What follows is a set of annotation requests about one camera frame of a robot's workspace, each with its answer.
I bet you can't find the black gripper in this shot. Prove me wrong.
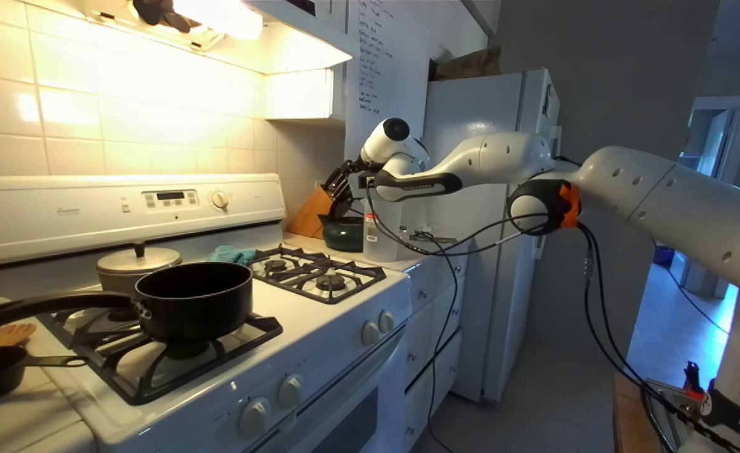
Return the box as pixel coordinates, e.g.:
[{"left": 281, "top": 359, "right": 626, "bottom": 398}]
[{"left": 345, "top": 160, "right": 384, "bottom": 204}]

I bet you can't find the translucent plastic jar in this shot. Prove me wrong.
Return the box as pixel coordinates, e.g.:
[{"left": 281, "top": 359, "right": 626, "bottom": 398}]
[{"left": 360, "top": 204, "right": 402, "bottom": 265}]

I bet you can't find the black cast iron stove grate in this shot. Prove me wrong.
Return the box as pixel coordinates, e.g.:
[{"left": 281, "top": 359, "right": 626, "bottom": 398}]
[
  {"left": 34, "top": 299, "right": 287, "bottom": 407},
  {"left": 248, "top": 241, "right": 386, "bottom": 307}
]

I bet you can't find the handwritten paper list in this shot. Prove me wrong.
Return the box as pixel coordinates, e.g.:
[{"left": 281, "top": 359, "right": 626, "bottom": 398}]
[{"left": 349, "top": 0, "right": 434, "bottom": 115}]

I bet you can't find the white upper cabinet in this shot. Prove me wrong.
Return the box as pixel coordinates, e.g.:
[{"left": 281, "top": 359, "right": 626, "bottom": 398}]
[{"left": 259, "top": 0, "right": 502, "bottom": 164}]

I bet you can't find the brown cardboard box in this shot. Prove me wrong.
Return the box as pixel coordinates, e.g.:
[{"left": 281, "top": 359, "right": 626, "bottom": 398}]
[{"left": 424, "top": 44, "right": 506, "bottom": 82}]

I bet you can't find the white range hood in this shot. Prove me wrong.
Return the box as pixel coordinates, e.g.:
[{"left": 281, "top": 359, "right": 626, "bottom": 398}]
[{"left": 50, "top": 0, "right": 360, "bottom": 77}]

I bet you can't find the white drawer cabinet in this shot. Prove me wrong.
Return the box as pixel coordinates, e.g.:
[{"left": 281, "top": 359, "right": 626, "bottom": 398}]
[{"left": 396, "top": 247, "right": 469, "bottom": 453}]

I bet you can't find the white refrigerator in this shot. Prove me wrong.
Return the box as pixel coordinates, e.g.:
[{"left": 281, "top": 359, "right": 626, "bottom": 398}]
[{"left": 423, "top": 68, "right": 561, "bottom": 404}]

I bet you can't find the black saucepan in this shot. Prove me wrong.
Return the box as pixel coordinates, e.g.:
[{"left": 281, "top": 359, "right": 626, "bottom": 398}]
[{"left": 0, "top": 258, "right": 256, "bottom": 344}]

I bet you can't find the small pot with steel lid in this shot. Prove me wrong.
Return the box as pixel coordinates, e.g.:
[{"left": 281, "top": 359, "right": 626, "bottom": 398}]
[{"left": 93, "top": 241, "right": 183, "bottom": 297}]

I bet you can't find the small dark brown object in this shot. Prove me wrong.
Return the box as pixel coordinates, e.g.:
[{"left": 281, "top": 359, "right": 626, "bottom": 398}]
[{"left": 131, "top": 0, "right": 195, "bottom": 34}]

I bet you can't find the white gas stove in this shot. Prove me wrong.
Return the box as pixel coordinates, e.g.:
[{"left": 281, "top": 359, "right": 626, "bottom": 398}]
[{"left": 0, "top": 170, "right": 415, "bottom": 453}]

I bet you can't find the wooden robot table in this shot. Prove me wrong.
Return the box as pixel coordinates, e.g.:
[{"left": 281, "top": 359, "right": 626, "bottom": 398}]
[{"left": 610, "top": 374, "right": 691, "bottom": 453}]

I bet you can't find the wooden spatula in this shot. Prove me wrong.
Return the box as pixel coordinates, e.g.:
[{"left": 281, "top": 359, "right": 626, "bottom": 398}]
[{"left": 0, "top": 319, "right": 39, "bottom": 353}]

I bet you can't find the knife block with black handles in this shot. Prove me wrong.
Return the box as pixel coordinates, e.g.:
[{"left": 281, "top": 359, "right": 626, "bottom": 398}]
[{"left": 287, "top": 164, "right": 357, "bottom": 241}]

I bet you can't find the black power cable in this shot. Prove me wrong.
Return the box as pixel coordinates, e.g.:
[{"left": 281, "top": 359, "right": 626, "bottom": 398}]
[{"left": 423, "top": 237, "right": 464, "bottom": 453}]

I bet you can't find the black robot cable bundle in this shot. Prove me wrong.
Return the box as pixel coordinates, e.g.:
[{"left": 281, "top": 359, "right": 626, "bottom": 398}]
[{"left": 361, "top": 187, "right": 726, "bottom": 424}]

